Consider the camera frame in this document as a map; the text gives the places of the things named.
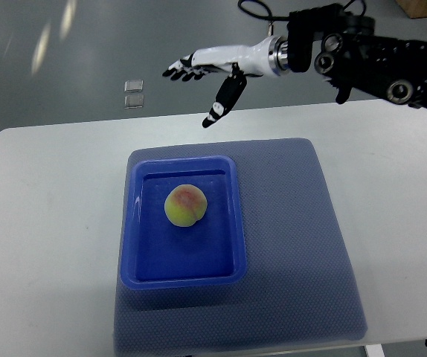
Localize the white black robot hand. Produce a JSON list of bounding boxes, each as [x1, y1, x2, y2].
[[162, 36, 289, 129]]

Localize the yellow red peach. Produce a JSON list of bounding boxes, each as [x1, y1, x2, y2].
[[164, 184, 208, 228]]

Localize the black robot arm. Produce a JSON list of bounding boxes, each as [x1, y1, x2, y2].
[[261, 4, 427, 109]]

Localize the upper metal floor plate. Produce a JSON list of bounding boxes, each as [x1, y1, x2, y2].
[[124, 80, 144, 93]]

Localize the wooden box corner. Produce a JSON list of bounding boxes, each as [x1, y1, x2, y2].
[[396, 0, 427, 19]]

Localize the blue plastic tray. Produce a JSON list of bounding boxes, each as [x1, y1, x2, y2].
[[119, 155, 247, 291]]

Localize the blue grey cloth mat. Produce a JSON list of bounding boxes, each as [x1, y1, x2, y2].
[[114, 138, 367, 356]]

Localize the white table leg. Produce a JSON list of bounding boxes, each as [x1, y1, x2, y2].
[[364, 344, 385, 357]]

